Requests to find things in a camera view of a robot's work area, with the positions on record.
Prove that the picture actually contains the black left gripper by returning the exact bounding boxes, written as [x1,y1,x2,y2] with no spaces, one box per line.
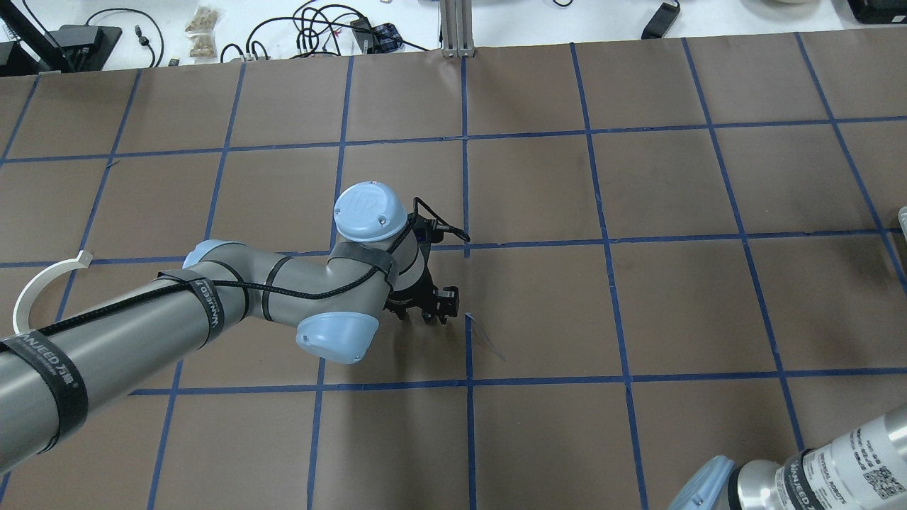
[383,246,460,325]

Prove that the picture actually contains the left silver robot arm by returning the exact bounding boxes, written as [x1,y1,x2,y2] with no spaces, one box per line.
[1,181,470,472]

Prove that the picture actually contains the bags of small parts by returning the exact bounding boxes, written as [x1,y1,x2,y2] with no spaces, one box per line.
[184,4,218,60]

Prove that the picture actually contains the black power adapter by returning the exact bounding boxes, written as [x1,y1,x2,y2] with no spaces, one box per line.
[641,1,681,40]

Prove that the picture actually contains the white curved plastic part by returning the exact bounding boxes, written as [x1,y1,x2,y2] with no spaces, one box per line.
[12,251,94,334]

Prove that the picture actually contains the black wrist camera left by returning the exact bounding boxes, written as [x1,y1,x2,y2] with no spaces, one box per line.
[409,212,445,247]

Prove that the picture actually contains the aluminium frame post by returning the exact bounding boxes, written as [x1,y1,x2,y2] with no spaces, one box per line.
[438,0,475,58]

